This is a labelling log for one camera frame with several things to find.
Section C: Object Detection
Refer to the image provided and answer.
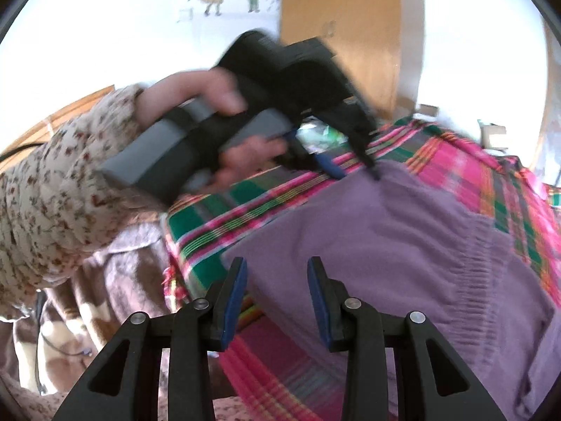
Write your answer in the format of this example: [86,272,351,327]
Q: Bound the purple fleece pants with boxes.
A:
[223,161,560,420]

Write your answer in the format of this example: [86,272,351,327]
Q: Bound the floral sleeve left forearm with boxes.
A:
[1,85,148,322]

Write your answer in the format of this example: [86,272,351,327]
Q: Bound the person left hand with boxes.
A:
[133,67,292,194]

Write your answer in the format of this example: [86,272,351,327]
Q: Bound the brown fleece blanket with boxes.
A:
[0,209,246,421]

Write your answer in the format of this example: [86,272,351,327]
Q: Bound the wooden wardrobe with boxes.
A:
[280,0,425,120]

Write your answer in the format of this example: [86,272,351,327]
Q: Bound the pink green plaid bedsheet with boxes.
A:
[163,117,560,420]

